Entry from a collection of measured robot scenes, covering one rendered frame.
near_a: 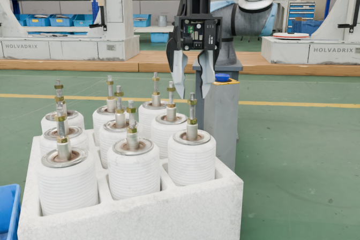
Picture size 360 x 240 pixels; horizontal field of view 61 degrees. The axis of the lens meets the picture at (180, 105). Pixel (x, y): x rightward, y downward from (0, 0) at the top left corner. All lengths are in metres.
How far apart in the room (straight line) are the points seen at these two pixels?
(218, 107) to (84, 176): 0.41
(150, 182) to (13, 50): 2.73
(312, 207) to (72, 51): 2.43
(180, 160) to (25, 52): 2.66
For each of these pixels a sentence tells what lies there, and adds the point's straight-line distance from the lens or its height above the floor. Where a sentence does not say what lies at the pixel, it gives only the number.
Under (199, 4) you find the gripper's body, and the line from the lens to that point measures 0.50.
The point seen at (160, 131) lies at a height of 0.24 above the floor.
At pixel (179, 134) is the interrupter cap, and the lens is 0.61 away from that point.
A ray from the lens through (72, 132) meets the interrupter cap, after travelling 0.67.
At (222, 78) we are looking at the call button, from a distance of 0.81.
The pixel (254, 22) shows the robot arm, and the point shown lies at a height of 0.46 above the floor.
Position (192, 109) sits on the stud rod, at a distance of 0.58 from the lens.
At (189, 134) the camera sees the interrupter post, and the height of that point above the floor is 0.26.
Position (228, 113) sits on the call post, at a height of 0.23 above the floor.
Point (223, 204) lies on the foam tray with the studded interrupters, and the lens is 0.62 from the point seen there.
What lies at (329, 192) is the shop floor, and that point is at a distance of 0.99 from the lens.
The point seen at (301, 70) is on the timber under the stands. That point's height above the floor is 0.04.
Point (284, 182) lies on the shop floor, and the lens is 0.99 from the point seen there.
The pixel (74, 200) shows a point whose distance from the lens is 0.55.
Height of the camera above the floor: 0.49
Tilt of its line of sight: 17 degrees down
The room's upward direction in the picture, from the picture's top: straight up
